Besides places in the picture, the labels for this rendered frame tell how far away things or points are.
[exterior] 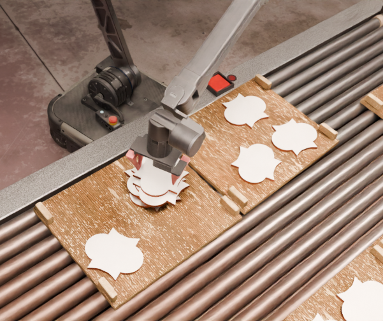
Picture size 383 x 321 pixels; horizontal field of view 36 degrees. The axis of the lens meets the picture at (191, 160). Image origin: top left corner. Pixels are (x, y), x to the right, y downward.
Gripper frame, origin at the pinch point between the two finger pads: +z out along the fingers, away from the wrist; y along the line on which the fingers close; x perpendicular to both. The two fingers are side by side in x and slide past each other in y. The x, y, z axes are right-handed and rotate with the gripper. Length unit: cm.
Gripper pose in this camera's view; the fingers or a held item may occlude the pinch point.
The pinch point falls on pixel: (156, 174)
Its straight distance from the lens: 143.8
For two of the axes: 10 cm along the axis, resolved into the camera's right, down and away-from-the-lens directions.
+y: 9.1, 3.7, -1.9
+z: -1.0, 6.5, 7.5
